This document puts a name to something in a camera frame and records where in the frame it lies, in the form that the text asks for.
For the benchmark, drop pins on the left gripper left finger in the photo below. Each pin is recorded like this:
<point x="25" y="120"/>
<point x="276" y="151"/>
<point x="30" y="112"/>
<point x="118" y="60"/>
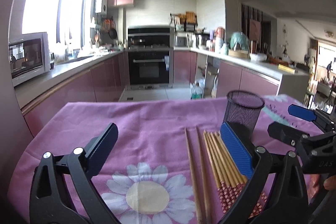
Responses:
<point x="50" y="200"/>

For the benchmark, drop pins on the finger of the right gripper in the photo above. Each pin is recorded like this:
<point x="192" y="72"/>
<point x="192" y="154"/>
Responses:
<point x="321" y="119"/>
<point x="293" y="137"/>

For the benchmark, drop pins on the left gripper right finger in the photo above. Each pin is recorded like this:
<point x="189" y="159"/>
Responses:
<point x="287" y="200"/>

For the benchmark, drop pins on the bamboo chopstick red end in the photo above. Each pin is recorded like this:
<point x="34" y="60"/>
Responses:
<point x="262" y="200"/>
<point x="221" y="187"/>
<point x="228" y="187"/>
<point x="232" y="176"/>
<point x="229" y="193"/>
<point x="227" y="178"/>

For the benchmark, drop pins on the dark brown chopstick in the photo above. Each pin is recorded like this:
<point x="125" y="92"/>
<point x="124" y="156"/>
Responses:
<point x="198" y="207"/>
<point x="204" y="180"/>

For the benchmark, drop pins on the kitchen window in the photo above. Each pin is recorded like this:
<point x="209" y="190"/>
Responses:
<point x="62" y="20"/>

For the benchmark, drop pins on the person's right hand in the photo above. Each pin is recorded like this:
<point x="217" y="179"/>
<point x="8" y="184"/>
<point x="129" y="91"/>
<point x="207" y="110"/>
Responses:
<point x="314" y="186"/>

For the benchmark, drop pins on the black mesh utensil holder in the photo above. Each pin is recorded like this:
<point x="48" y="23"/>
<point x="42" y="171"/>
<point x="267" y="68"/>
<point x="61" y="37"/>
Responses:
<point x="243" y="108"/>

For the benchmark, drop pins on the pink lower cabinets right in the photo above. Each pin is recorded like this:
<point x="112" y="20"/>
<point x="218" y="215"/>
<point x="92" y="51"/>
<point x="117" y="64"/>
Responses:
<point x="218" y="76"/>

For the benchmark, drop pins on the pink cabinets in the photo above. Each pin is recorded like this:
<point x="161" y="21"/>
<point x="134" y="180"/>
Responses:
<point x="104" y="81"/>
<point x="218" y="76"/>

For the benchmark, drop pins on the purple floral tablecloth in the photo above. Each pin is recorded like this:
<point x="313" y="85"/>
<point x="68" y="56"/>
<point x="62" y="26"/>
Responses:
<point x="146" y="178"/>

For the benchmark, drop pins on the green plastic bottle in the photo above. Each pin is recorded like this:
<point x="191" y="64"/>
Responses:
<point x="196" y="91"/>

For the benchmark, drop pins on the pink lower cabinets left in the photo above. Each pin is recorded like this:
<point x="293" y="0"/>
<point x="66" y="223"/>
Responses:
<point x="104" y="81"/>

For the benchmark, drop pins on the white microwave oven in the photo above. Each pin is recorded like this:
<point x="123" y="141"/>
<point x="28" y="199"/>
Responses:
<point x="29" y="57"/>

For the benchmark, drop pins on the black built-in oven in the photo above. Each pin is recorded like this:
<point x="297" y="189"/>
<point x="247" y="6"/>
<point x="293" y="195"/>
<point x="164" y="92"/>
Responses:
<point x="150" y="67"/>

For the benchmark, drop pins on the black frying pan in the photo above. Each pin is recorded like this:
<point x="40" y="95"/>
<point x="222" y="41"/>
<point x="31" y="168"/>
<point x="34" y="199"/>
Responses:
<point x="113" y="33"/>

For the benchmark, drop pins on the black range hood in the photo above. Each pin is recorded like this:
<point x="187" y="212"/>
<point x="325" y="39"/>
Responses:
<point x="150" y="36"/>

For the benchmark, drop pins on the black wall shelf rack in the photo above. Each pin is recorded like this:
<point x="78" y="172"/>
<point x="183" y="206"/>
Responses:
<point x="186" y="22"/>

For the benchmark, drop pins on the white wall water heater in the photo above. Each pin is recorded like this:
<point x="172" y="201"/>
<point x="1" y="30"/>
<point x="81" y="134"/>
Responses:
<point x="101" y="7"/>

